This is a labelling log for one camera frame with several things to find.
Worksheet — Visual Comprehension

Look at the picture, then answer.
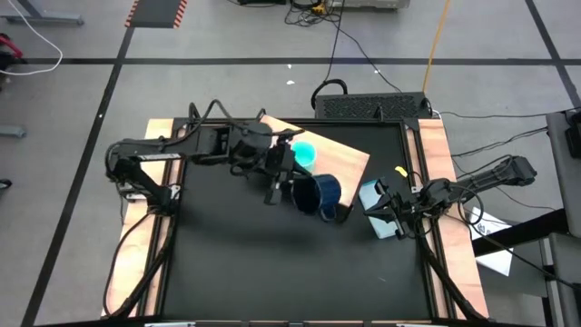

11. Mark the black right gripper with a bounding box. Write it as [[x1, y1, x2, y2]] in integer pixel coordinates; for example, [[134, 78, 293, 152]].
[[364, 177, 430, 241]]

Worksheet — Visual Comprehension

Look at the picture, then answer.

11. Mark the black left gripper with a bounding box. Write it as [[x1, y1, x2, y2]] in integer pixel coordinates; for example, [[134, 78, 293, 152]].
[[262, 144, 304, 206]]

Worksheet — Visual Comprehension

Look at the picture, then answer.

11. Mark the teal plastic mug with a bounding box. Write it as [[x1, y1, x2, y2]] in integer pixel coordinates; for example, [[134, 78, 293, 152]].
[[290, 140, 318, 173]]

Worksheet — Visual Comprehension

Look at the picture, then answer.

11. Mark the dark blue enamel mug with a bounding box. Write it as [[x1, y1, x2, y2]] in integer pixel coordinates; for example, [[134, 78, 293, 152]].
[[291, 173, 342, 223]]

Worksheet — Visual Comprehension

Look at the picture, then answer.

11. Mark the light blue cloth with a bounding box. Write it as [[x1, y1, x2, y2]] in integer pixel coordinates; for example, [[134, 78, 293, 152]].
[[358, 179, 403, 240]]

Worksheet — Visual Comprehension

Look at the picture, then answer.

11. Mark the wooden table side board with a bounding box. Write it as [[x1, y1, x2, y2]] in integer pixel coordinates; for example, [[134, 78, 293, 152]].
[[102, 118, 188, 318], [405, 118, 490, 319]]

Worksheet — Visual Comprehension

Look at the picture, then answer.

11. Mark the black computer case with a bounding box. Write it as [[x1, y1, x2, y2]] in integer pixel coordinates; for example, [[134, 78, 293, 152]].
[[313, 92, 433, 121]]

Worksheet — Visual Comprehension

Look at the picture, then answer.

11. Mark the white paper sheet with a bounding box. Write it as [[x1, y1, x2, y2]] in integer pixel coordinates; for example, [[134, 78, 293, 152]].
[[467, 207, 514, 277]]

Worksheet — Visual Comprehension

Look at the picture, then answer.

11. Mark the black desk bar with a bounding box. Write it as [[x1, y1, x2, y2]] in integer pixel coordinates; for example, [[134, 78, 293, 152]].
[[471, 208, 568, 258]]

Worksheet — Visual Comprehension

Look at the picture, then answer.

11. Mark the grey desk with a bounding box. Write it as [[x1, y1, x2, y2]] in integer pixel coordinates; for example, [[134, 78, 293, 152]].
[[546, 111, 581, 327]]

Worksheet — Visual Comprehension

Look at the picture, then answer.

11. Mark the black device on desk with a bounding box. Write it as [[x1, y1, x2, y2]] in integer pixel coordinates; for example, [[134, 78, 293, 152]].
[[565, 108, 581, 159]]

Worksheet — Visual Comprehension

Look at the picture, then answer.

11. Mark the black mat with striped edge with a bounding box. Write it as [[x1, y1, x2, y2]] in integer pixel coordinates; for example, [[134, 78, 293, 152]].
[[124, 0, 188, 30]]

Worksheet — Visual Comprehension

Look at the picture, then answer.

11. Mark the red and black equipment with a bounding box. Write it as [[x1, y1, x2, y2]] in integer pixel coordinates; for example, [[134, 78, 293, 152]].
[[0, 33, 26, 64]]

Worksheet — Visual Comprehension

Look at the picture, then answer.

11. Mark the black cable conduit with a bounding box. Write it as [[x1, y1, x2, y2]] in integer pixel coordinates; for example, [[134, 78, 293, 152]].
[[103, 211, 179, 318], [415, 217, 485, 322]]

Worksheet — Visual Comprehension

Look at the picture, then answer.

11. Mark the black floor cable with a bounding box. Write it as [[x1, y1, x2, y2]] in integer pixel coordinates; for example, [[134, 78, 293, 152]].
[[338, 25, 404, 94], [435, 110, 568, 120], [310, 0, 349, 110], [451, 126, 550, 159]]

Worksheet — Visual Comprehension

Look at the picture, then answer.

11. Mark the tangle of cables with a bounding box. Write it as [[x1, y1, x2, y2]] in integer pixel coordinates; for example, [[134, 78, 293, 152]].
[[283, 0, 344, 28]]

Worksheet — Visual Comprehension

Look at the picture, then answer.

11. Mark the yellow cable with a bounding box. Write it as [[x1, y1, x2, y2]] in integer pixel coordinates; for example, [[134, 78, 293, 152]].
[[421, 0, 452, 94]]

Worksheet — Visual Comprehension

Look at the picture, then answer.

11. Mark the white cable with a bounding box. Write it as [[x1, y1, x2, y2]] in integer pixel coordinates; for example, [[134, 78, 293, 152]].
[[6, 0, 64, 76]]

